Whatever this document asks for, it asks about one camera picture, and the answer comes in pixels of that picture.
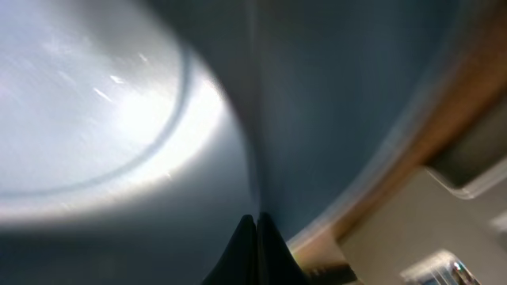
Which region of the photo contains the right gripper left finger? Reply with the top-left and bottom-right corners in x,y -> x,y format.
201,215 -> 257,285

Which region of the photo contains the blue plate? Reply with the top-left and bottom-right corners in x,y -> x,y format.
1,1 -> 470,284

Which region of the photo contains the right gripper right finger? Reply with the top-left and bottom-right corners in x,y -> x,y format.
257,212 -> 309,285

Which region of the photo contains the grey dishwasher rack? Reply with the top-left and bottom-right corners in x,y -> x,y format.
341,99 -> 506,284

